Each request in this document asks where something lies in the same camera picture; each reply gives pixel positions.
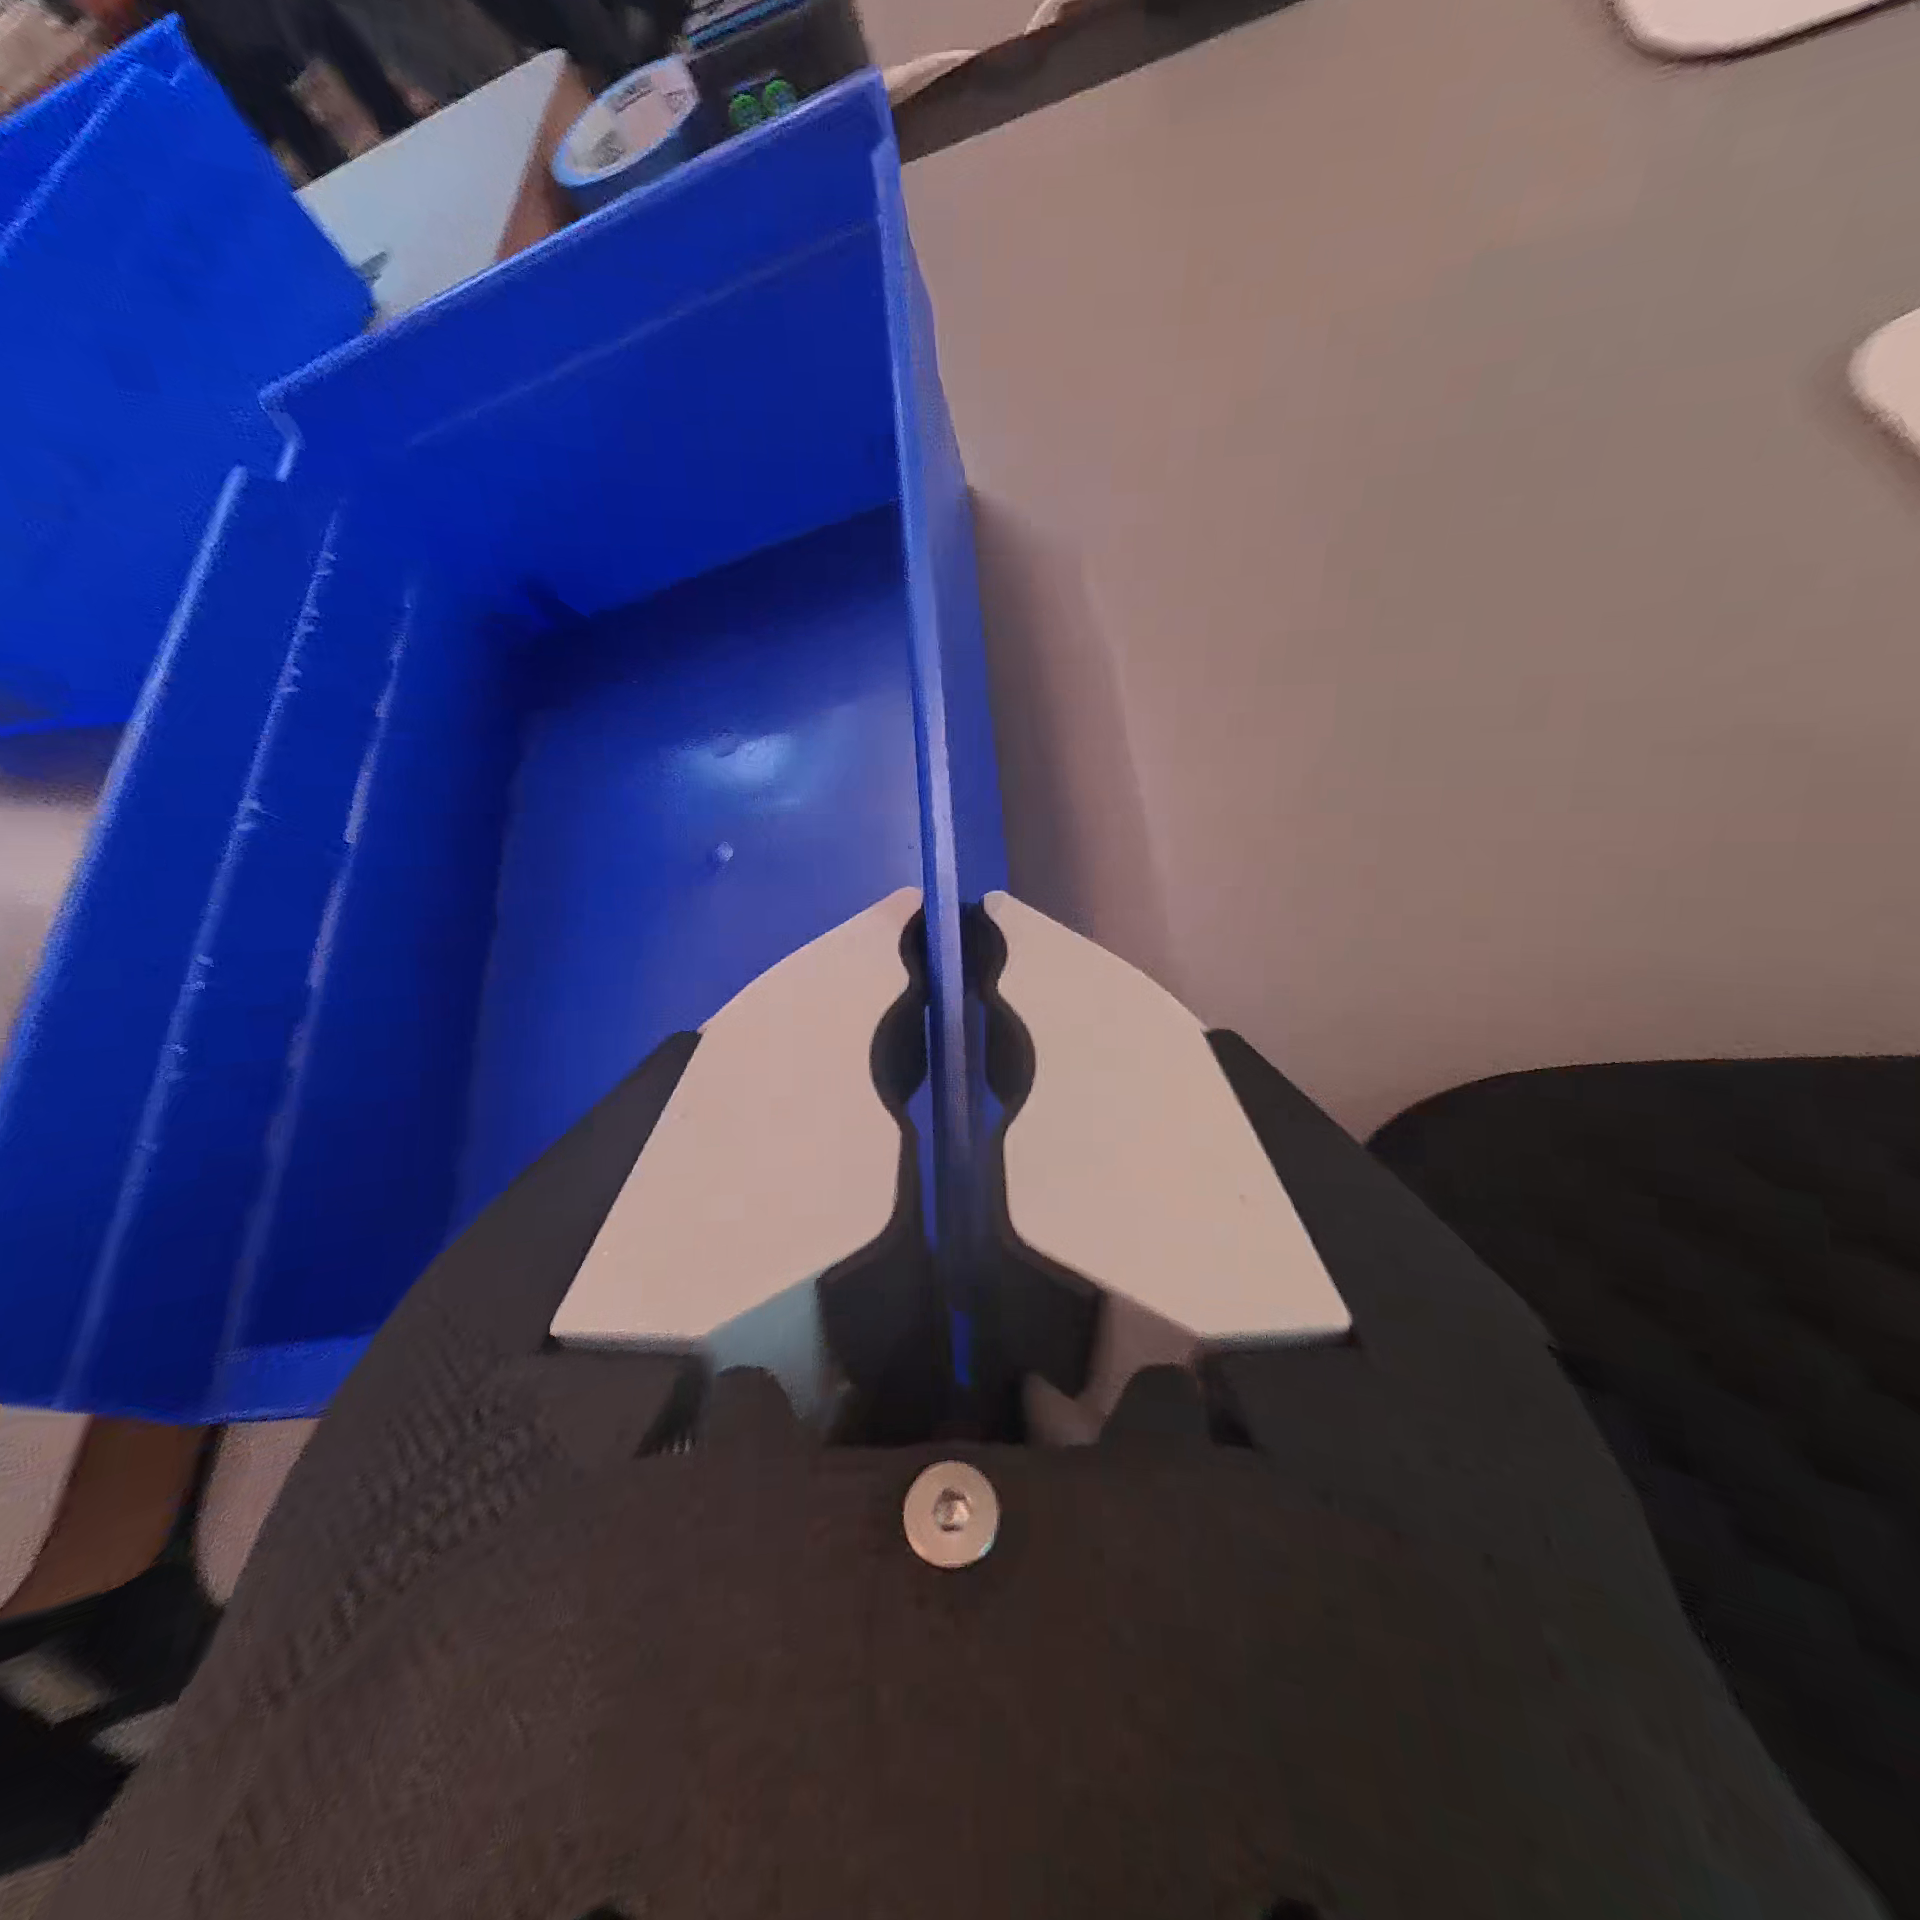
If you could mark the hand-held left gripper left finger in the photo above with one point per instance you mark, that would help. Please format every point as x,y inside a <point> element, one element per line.
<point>720,1186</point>

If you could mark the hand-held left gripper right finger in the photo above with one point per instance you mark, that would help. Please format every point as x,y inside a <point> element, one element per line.
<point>1187,1186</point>

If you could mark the blue plastic bin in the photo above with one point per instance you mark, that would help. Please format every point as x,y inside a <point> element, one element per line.
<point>601,842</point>
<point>152,362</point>

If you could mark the white whiteboard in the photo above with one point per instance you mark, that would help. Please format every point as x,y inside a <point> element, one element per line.
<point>1892,375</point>

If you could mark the black knobbly rounded object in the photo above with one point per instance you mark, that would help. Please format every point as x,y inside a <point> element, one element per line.
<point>1711,1351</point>

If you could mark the person's dark shoe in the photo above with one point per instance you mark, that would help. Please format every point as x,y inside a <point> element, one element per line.
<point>93,1681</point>

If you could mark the blue tape roll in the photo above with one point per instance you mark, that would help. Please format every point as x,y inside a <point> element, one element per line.
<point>585,152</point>

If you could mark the black box with blue top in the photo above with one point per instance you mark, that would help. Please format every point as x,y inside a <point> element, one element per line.
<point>767,76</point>

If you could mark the white table sign stand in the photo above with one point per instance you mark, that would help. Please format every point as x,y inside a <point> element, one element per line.
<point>1772,21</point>

